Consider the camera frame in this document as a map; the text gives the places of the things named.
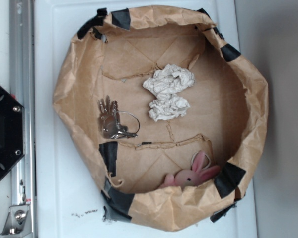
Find aluminium frame rail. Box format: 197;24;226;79
9;0;37;238

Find black mounting plate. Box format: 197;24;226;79
0;86;24;181

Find brown paper bag bin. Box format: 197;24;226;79
53;5;268;231

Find metal corner bracket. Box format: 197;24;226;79
0;205;32;238

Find crumpled white paper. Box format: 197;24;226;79
143;64;195;122

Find pink plush bunny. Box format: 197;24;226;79
158;151;221;189

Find silver keys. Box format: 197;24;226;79
97;95;140;140

